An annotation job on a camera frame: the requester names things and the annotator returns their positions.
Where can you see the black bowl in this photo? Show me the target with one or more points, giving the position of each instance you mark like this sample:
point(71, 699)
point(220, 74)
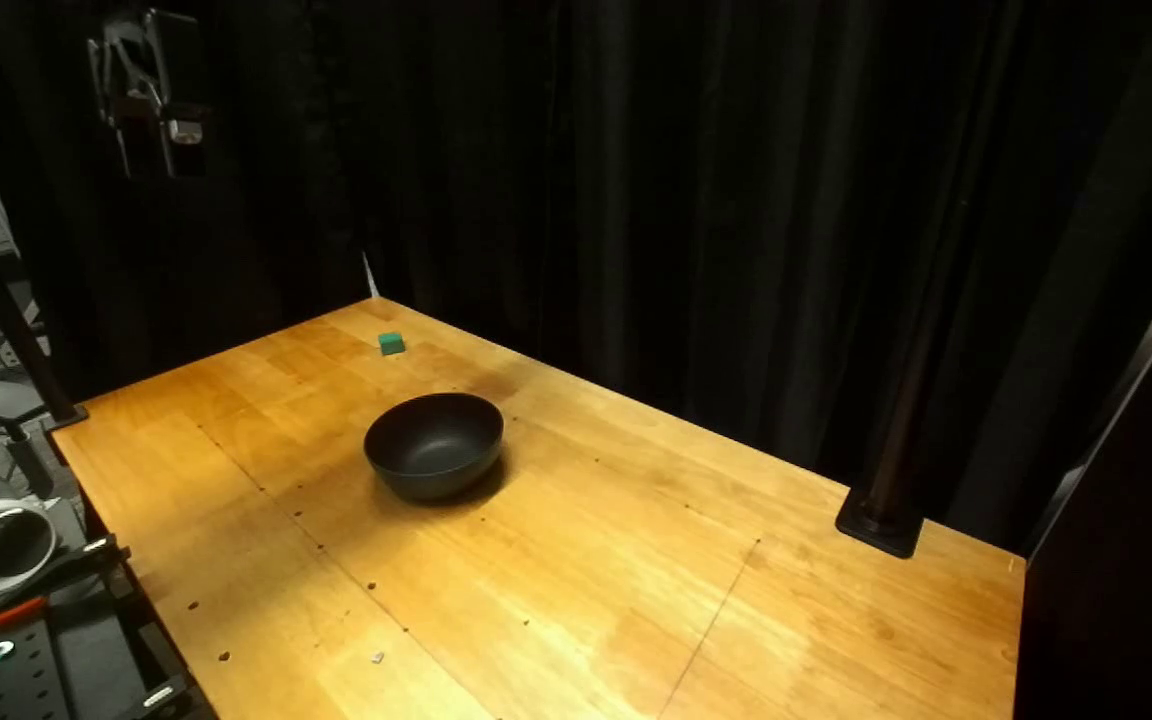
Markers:
point(435, 447)

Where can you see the black perforated robot stand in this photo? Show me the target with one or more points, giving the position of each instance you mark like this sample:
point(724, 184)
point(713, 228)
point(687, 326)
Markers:
point(81, 666)

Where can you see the black pole with base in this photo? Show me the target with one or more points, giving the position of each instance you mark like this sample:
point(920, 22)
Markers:
point(896, 452)

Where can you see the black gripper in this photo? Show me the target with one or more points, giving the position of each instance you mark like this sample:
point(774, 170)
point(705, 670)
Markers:
point(148, 55)

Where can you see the black slanted tripod pole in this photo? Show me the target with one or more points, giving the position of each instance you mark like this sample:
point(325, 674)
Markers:
point(11, 326)

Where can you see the black panel with grey edge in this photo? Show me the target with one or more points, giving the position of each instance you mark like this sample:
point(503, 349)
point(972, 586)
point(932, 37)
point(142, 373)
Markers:
point(1136, 562)

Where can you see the thin white strip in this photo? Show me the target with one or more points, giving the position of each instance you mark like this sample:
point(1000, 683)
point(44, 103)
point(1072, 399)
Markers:
point(368, 279)

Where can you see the small green block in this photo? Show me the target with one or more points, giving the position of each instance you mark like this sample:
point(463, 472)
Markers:
point(394, 347)

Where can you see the black curtain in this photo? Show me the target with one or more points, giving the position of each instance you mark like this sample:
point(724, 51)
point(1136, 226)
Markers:
point(668, 202)

